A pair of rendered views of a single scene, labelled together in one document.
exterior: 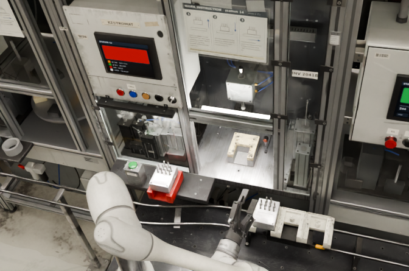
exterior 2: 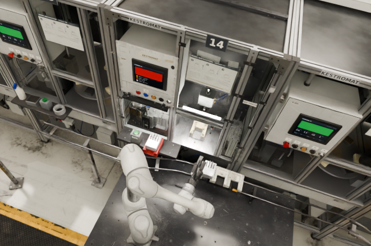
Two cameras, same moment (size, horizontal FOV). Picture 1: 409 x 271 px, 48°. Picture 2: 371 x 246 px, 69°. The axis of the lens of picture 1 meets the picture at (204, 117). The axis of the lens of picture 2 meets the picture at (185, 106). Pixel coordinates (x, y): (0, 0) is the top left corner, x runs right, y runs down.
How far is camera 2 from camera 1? 0.35 m
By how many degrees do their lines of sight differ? 9
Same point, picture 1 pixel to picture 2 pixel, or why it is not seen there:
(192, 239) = (163, 177)
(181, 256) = (169, 195)
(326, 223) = (239, 178)
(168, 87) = (169, 95)
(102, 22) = (138, 54)
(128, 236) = (147, 186)
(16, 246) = (47, 164)
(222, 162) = (185, 136)
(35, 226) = (61, 153)
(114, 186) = (138, 154)
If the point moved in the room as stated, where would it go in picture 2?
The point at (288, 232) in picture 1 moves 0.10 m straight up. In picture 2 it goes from (218, 180) to (221, 174)
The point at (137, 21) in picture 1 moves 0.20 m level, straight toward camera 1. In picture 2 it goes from (160, 58) to (167, 80)
